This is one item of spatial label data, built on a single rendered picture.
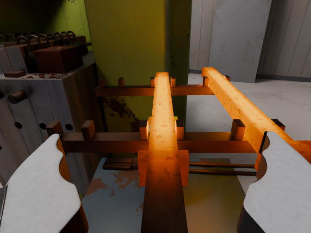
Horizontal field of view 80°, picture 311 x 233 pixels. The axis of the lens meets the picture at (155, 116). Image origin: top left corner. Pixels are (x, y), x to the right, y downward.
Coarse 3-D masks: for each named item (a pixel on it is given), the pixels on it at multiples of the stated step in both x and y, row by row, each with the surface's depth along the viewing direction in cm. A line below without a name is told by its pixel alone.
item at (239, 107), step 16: (224, 80) 38; (224, 96) 32; (240, 96) 30; (240, 112) 25; (256, 112) 25; (256, 128) 22; (272, 128) 22; (256, 144) 21; (304, 144) 17; (256, 160) 19
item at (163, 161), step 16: (160, 80) 40; (160, 96) 32; (160, 112) 26; (160, 128) 22; (160, 144) 19; (176, 144) 19; (144, 160) 17; (160, 160) 17; (176, 160) 16; (144, 176) 17; (160, 176) 15; (176, 176) 15; (144, 192) 14; (160, 192) 14; (176, 192) 13; (144, 208) 12; (160, 208) 12; (176, 208) 12; (144, 224) 11; (160, 224) 11; (176, 224) 11
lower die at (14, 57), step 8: (32, 40) 64; (40, 40) 68; (64, 40) 74; (72, 40) 80; (80, 40) 86; (8, 48) 54; (16, 48) 54; (24, 48) 55; (32, 48) 58; (0, 56) 56; (8, 56) 55; (16, 56) 55; (24, 56) 55; (0, 64) 57; (8, 64) 56; (16, 64) 56; (24, 64) 56; (0, 72) 58
